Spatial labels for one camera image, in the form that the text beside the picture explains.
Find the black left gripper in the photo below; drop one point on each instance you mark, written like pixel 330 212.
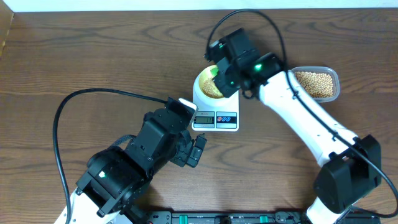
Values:
pixel 183 145

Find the green plastic scoop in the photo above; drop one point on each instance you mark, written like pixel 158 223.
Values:
pixel 214 71

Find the clear container of soybeans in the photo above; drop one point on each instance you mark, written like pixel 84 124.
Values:
pixel 321 83

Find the white digital kitchen scale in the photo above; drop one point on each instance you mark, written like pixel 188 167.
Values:
pixel 214 114

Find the yellow bowl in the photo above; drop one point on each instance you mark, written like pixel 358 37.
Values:
pixel 205 74

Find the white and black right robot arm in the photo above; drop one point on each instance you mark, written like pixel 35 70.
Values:
pixel 350 166

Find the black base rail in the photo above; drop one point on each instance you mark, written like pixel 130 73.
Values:
pixel 278 217

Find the soybeans in bowl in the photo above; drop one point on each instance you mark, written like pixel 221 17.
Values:
pixel 209 89

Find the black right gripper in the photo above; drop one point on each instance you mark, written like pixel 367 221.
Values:
pixel 227 91

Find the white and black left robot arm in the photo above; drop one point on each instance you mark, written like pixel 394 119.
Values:
pixel 119 175

